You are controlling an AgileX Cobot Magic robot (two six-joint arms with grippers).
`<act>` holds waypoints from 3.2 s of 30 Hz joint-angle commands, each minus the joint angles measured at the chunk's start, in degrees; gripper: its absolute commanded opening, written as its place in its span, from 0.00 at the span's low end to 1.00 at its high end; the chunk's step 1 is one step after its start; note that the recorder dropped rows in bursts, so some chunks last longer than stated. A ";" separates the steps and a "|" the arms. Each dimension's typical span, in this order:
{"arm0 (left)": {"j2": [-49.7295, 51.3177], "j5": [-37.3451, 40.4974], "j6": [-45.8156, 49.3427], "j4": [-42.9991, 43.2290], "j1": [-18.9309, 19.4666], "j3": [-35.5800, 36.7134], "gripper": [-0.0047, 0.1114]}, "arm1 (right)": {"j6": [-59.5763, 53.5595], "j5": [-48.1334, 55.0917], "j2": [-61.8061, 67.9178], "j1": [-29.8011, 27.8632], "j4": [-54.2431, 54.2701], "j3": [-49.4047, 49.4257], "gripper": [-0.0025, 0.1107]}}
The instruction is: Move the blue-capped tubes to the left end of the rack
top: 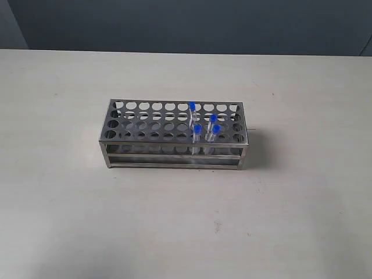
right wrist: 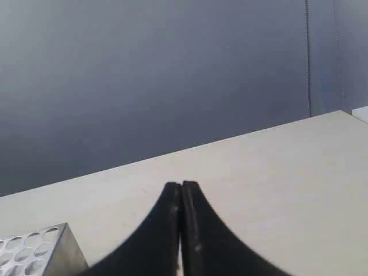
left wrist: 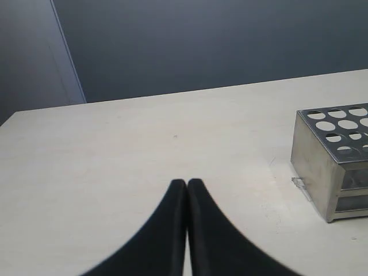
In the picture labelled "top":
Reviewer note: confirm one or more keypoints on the blue-capped tube second row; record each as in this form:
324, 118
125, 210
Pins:
211, 122

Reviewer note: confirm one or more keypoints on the blue-capped tube back row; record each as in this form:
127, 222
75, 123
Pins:
193, 114

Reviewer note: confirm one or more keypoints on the stainless steel test tube rack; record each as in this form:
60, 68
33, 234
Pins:
142, 133

